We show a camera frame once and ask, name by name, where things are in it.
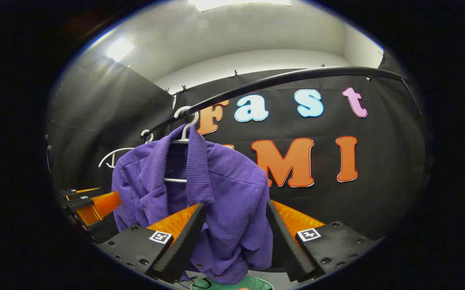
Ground black clothes rack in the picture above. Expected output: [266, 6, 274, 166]
[142, 66, 422, 139]

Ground row of small backdrop clips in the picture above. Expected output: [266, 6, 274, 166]
[126, 50, 384, 95]

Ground green laundry hamper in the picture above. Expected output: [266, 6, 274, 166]
[190, 276, 274, 290]

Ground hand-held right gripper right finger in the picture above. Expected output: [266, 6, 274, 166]
[266, 199, 380, 283]

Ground white plastic hanger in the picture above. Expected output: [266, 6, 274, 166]
[98, 130, 154, 169]
[164, 106, 200, 184]

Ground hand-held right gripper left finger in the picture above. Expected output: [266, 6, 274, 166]
[98, 203, 208, 284]

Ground purple ribbed shirt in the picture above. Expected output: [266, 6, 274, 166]
[111, 124, 274, 285]

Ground square ceiling light panel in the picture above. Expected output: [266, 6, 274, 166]
[106, 38, 135, 63]

